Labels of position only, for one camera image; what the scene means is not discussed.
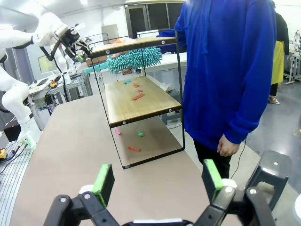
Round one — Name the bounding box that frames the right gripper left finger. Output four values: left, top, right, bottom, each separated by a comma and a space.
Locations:
43, 164, 120, 226

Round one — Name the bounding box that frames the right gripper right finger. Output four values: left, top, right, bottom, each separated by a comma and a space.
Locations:
195, 159, 276, 226

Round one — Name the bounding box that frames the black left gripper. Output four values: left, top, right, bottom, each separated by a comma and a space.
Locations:
62, 28, 92, 63

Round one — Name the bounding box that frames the teal chenille duster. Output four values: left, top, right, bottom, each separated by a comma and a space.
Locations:
82, 46, 163, 76

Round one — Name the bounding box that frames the person's right forearm blue sleeve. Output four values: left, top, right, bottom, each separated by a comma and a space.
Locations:
155, 29, 182, 54

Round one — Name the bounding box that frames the person's left forearm blue sleeve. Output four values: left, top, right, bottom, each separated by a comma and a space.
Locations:
223, 94, 270, 145

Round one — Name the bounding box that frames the two-tier wooden metal shelf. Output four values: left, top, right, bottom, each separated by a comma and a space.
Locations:
87, 29, 186, 170

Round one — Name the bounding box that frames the person's left hand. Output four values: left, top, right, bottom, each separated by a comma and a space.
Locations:
216, 136, 240, 157

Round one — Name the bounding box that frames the grey metal box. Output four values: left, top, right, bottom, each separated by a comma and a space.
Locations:
101, 24, 119, 40

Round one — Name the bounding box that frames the computer monitor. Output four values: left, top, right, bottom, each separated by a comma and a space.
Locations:
37, 54, 59, 74

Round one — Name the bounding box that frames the black power box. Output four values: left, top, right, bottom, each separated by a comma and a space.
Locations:
44, 93, 56, 105

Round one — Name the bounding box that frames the black plastic stool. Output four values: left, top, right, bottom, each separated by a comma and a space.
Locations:
243, 150, 292, 211

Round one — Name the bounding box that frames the dark glass door cabinet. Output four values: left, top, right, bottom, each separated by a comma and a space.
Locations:
124, 0, 186, 40

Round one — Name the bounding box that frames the white desk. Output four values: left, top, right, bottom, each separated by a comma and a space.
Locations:
143, 53, 189, 81

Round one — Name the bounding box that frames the aluminium mounting plate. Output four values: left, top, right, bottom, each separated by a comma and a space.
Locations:
0, 138, 36, 226

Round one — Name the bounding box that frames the white round container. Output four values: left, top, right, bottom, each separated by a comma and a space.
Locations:
292, 194, 301, 226

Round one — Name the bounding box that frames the crumpled white plastic bag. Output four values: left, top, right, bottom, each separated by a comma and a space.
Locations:
162, 82, 176, 93

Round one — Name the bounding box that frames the person in blue hoodie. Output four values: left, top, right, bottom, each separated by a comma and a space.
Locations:
174, 0, 278, 179

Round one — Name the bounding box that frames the person in yellow apron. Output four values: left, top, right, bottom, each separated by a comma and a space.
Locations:
268, 0, 290, 104

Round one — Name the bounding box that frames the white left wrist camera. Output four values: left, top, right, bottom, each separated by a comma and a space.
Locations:
70, 23, 87, 32

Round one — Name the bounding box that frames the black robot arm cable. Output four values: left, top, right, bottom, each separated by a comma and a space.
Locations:
39, 40, 69, 102

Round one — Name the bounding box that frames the thin black cable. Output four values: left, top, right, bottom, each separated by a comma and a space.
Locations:
230, 138, 246, 179

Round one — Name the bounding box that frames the aluminium frame workbench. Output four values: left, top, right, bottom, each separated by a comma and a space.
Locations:
28, 73, 94, 111

